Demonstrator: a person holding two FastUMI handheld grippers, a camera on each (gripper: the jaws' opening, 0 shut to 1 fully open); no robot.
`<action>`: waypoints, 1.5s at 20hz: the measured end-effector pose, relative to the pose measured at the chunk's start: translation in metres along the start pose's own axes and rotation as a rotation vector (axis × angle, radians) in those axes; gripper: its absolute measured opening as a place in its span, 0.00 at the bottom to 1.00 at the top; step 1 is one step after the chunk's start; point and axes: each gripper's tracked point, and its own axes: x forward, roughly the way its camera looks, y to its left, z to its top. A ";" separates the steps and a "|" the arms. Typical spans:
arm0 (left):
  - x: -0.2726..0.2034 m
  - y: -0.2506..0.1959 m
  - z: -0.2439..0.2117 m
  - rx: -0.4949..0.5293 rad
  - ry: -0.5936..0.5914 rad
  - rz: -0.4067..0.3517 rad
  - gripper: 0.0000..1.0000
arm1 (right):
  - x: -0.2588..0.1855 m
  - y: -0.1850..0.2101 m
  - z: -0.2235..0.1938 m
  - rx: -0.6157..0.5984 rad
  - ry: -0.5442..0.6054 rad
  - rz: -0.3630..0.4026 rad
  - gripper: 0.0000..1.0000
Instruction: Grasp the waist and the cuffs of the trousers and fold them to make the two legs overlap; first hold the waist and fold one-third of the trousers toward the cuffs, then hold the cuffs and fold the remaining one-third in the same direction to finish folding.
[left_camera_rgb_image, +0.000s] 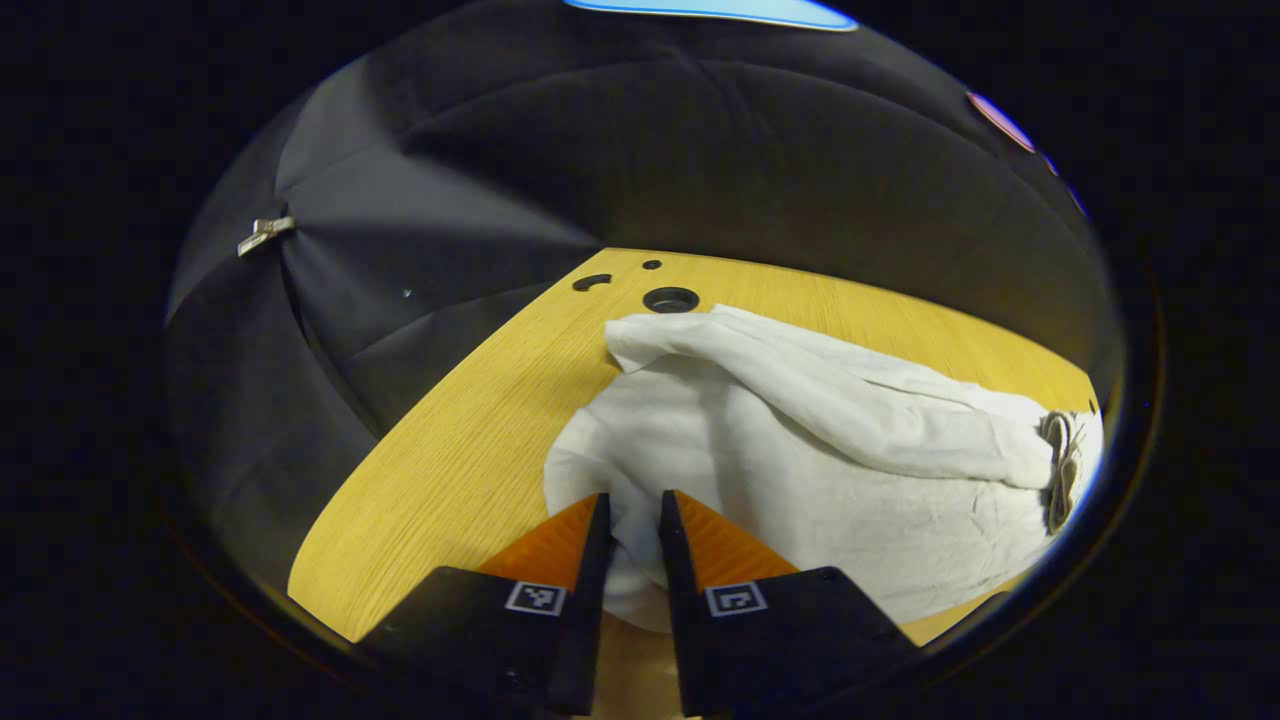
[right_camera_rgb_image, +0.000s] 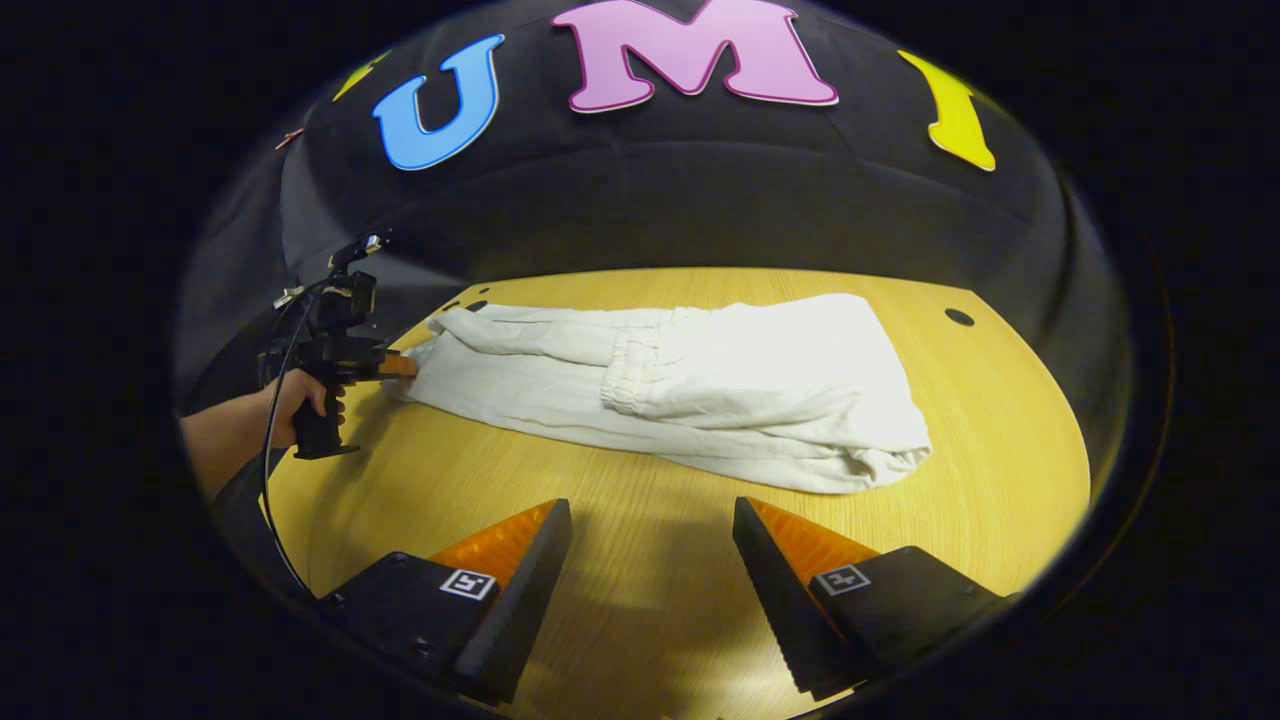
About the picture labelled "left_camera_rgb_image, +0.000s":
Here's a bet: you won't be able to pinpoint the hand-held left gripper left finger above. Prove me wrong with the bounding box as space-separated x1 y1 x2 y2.
355 492 613 719

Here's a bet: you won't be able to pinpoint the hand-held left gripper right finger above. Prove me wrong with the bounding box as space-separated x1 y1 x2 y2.
658 489 919 719

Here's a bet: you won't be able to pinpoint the white jeans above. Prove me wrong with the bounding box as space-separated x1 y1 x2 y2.
543 304 1106 636

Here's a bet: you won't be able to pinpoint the black backdrop cloth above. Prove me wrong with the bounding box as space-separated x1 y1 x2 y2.
165 0 1121 601

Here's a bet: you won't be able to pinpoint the small metal clip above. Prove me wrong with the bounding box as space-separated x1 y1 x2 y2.
237 215 298 258

